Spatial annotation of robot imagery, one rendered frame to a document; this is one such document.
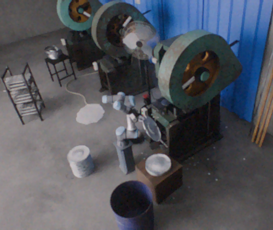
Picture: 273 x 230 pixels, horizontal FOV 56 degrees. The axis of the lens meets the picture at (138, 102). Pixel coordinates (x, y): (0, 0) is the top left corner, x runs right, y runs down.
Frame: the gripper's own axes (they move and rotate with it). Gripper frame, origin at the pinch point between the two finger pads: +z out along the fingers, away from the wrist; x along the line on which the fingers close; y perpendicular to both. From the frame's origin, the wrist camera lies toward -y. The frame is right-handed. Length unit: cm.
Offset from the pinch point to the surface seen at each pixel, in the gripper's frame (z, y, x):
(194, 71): 18, 18, -66
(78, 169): 1, 37, 124
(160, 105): 39, 53, -3
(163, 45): -2, 67, -62
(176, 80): 1, 6, -51
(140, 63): 58, 215, 8
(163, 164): 56, -6, 35
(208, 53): 24, 29, -87
